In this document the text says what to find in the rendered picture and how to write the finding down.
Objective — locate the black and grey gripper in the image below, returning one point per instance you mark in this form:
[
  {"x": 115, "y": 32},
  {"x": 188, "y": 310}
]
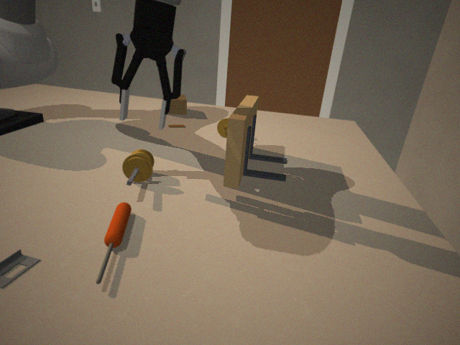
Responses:
[{"x": 151, "y": 19}]

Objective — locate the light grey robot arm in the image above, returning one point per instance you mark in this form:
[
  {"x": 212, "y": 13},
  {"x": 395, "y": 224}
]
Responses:
[{"x": 26, "y": 54}]

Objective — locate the orange-handled screwdriver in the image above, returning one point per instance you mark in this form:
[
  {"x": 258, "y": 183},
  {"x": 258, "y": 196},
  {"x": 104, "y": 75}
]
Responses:
[{"x": 115, "y": 233}]

